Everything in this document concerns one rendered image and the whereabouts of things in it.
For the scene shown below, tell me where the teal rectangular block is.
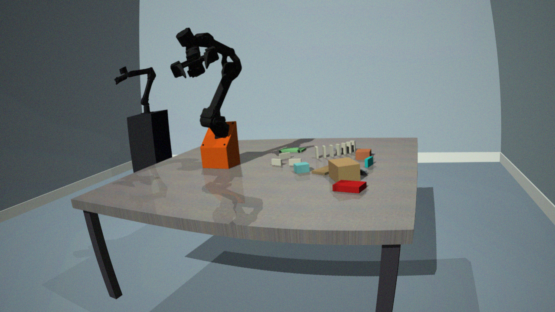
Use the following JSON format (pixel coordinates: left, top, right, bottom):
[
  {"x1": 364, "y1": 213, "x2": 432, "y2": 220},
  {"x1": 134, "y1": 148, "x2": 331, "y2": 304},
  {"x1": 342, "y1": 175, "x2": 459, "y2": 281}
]
[
  {"x1": 294, "y1": 162, "x2": 310, "y2": 174},
  {"x1": 365, "y1": 156, "x2": 373, "y2": 168}
]

